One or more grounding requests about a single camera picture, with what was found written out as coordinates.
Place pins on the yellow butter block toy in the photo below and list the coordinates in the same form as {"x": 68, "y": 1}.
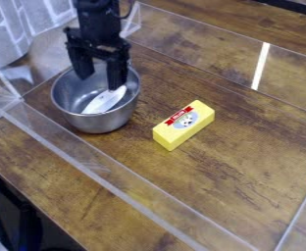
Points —
{"x": 180, "y": 126}

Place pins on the white brick pattern curtain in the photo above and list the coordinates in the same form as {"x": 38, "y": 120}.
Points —
{"x": 26, "y": 19}

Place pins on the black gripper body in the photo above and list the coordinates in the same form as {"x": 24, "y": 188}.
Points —
{"x": 97, "y": 30}

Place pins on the silver metal pot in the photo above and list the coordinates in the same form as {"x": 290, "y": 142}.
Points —
{"x": 72, "y": 93}

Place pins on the clear acrylic enclosure wall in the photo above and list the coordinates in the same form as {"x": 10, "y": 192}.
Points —
{"x": 227, "y": 191}

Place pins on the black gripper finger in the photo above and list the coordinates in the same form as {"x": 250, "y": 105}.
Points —
{"x": 81, "y": 62}
{"x": 116, "y": 71}

